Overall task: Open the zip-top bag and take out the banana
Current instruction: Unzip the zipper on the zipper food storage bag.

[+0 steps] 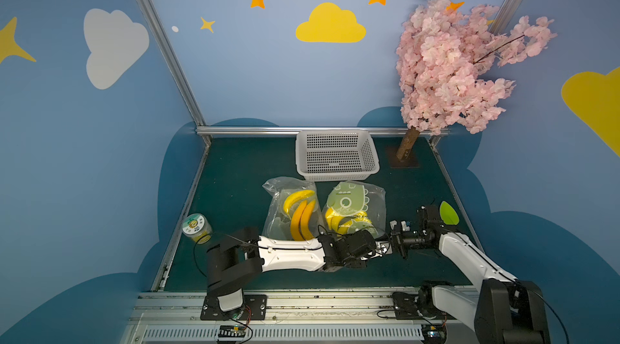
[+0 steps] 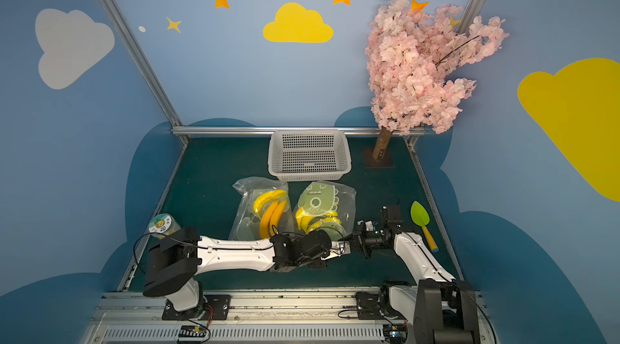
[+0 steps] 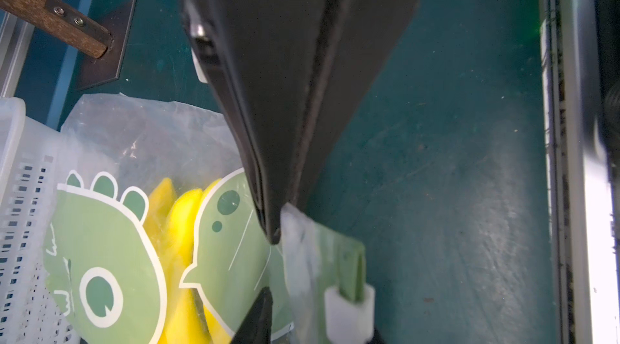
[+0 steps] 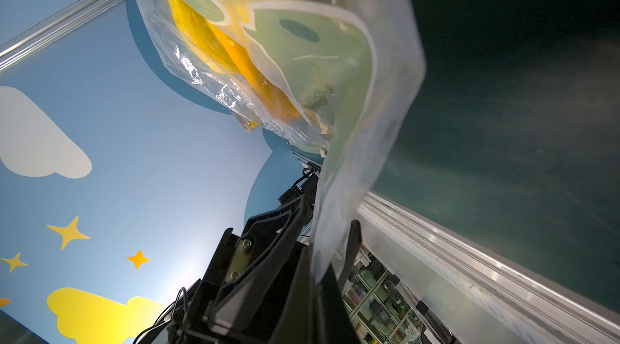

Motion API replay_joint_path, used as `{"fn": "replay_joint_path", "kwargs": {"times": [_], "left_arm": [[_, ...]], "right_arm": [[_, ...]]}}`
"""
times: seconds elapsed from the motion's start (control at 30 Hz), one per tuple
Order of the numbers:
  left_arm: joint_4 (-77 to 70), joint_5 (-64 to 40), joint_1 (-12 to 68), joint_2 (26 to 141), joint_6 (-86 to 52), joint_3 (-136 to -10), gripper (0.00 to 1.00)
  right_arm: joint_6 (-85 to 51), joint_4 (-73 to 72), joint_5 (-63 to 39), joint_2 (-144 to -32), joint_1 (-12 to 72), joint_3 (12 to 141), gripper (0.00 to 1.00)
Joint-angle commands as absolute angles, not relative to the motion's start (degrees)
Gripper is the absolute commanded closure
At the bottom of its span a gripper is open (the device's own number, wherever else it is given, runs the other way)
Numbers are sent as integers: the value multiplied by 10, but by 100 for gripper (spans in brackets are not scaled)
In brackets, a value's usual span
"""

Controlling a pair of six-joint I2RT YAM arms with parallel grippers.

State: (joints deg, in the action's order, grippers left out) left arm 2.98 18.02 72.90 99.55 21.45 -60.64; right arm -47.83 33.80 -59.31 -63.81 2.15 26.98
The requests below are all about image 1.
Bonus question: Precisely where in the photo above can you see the yellow banana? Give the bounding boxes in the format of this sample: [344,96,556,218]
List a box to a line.
[337,217,376,237]

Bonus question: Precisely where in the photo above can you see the green printed zip bag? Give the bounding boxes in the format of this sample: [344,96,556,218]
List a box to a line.
[324,181,387,239]

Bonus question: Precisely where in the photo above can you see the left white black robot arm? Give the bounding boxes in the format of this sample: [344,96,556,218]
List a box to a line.
[203,227,392,320]

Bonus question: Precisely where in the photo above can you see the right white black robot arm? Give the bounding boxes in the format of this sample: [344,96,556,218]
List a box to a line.
[390,202,551,343]

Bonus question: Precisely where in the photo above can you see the yellow banana bag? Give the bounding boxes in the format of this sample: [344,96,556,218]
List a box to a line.
[325,207,343,232]
[283,190,315,217]

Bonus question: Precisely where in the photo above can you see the orange banana bag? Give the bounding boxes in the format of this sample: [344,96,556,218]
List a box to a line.
[291,200,308,242]
[300,200,316,241]

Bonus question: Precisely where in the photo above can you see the left clear zip bag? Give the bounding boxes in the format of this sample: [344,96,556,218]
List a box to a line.
[263,177,326,242]

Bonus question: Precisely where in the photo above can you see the yellow banana top left bag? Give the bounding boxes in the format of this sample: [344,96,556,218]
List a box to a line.
[283,190,315,217]

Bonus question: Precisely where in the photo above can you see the green toy shovel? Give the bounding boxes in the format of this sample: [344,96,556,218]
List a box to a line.
[439,201,460,225]

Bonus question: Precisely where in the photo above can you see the white perforated plastic basket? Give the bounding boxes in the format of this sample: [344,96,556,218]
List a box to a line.
[295,129,380,182]

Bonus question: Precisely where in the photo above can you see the small round labelled jar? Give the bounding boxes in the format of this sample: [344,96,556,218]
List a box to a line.
[182,213,212,244]

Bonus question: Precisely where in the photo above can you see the pink blossom artificial tree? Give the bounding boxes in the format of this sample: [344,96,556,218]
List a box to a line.
[396,0,556,162]

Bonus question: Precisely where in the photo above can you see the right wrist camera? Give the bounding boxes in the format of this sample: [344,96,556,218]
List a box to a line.
[389,221,411,234]

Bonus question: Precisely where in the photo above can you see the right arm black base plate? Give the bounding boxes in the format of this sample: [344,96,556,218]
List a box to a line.
[392,281,451,320]

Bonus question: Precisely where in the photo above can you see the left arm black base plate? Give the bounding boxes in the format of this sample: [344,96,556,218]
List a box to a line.
[200,291,267,321]

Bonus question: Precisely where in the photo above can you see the aluminium front rail frame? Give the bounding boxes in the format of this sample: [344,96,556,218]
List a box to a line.
[121,287,477,343]

